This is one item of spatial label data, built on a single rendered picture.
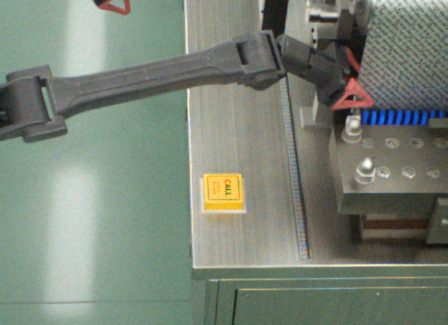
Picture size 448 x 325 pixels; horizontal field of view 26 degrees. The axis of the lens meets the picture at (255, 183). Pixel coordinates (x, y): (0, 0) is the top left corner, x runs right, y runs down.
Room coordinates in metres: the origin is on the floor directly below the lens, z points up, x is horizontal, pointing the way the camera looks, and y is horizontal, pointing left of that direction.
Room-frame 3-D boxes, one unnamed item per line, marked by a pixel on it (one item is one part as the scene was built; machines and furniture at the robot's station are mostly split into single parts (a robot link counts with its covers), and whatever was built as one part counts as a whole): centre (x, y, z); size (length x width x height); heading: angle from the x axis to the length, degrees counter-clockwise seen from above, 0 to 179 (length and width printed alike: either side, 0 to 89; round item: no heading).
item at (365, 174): (1.12, -0.19, 1.05); 0.04 x 0.04 x 0.04
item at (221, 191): (1.14, 0.06, 0.91); 0.07 x 0.07 x 0.02; 9
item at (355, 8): (1.34, -0.13, 1.25); 0.07 x 0.02 x 0.07; 9
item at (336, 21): (1.37, -0.10, 1.05); 0.06 x 0.05 x 0.31; 99
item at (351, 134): (1.21, -0.16, 1.05); 0.04 x 0.04 x 0.04
